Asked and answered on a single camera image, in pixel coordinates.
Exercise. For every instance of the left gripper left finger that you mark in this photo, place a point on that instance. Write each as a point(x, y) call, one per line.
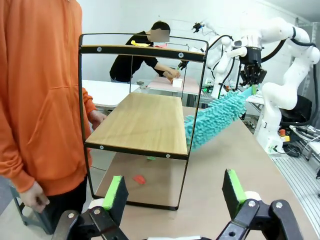
point(115, 200)

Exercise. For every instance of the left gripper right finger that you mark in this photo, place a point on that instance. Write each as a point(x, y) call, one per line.
point(235, 192)

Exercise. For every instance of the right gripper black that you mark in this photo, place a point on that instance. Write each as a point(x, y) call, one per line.
point(253, 56)

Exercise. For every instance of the teal chenille duster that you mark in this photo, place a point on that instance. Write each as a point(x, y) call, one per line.
point(212, 120)

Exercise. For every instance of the two-tier wood metal shelf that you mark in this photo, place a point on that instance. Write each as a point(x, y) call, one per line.
point(145, 120)

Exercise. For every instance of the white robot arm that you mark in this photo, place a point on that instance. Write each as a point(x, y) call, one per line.
point(220, 70)

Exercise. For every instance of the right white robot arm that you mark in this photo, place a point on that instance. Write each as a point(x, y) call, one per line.
point(280, 95)

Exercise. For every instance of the person's right forearm orange sleeve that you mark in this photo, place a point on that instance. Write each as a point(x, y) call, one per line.
point(12, 170)

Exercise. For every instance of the person's left forearm orange sleeve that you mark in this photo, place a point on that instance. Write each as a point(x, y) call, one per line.
point(88, 102)

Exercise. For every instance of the hand of black-top person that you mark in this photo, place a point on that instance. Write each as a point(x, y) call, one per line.
point(173, 74)

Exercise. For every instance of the person's right hand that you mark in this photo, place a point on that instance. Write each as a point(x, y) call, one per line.
point(33, 197)

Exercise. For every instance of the person's left hand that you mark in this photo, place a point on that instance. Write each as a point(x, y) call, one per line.
point(97, 118)

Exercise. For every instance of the green balloon scrap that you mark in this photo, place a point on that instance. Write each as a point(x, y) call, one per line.
point(150, 158)

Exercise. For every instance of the black bulky object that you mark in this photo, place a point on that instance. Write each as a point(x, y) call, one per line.
point(300, 110)

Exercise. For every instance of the pink table mat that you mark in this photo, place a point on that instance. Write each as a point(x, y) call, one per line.
point(190, 85)

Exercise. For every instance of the yellow red emergency stop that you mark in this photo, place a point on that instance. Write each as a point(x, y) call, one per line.
point(284, 137)

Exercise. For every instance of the black green-tipped robot gripper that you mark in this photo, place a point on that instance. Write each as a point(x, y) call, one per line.
point(182, 65)

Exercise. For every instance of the dark metal stool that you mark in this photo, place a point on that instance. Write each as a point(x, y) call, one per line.
point(46, 222)

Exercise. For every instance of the small black robot gripper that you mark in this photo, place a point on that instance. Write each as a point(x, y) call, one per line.
point(197, 27)

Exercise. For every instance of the small white box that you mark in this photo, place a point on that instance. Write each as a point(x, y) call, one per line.
point(177, 83)

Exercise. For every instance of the long red balloon scrap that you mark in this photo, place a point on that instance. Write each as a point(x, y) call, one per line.
point(160, 46)

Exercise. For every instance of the white rounded-corner table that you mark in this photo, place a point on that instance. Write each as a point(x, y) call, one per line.
point(107, 92)

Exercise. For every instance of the small grey device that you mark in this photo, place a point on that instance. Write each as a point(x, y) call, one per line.
point(141, 83)

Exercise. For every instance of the yellow balloon scrap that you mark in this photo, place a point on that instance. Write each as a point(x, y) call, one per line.
point(140, 44)

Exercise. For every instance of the person in black top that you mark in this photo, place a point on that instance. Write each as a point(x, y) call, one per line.
point(130, 65)

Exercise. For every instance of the person in orange hoodie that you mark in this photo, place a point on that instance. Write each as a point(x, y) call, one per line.
point(37, 75)

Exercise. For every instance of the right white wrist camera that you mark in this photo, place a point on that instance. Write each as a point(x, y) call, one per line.
point(238, 51)

